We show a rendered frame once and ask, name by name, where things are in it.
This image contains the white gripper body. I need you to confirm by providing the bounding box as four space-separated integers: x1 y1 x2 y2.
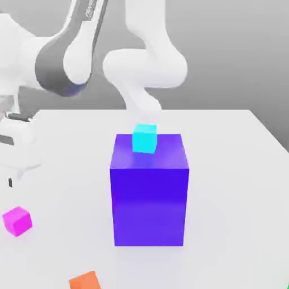
0 121 42 173

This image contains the small magenta cube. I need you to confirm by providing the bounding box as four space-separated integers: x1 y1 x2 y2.
2 205 33 238

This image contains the small cyan cube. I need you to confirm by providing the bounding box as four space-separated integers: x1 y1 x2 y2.
132 123 158 155

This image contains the small orange cube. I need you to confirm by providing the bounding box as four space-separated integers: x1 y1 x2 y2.
68 270 102 289

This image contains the large purple box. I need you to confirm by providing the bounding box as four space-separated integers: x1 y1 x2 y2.
109 133 190 247

